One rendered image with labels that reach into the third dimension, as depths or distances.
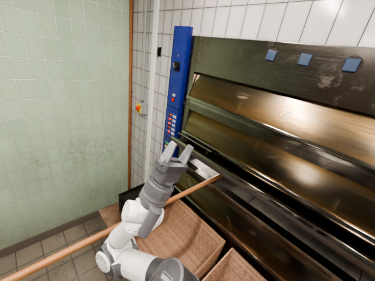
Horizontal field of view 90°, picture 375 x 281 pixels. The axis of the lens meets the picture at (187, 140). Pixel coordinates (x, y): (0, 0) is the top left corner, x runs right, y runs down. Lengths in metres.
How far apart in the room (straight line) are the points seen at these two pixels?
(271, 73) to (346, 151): 0.46
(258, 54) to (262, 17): 0.16
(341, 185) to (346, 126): 0.25
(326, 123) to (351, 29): 0.34
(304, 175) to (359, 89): 0.41
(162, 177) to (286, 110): 0.70
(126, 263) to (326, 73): 1.03
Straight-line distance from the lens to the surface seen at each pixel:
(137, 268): 0.76
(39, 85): 1.91
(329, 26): 0.99
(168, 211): 1.79
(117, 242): 0.78
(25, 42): 1.87
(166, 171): 0.53
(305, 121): 0.99
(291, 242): 1.25
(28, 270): 1.02
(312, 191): 1.06
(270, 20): 1.09
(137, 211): 0.62
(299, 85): 0.99
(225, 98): 1.17
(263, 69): 1.06
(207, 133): 1.29
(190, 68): 1.38
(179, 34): 1.45
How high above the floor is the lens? 2.00
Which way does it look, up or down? 25 degrees down
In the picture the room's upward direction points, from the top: 9 degrees clockwise
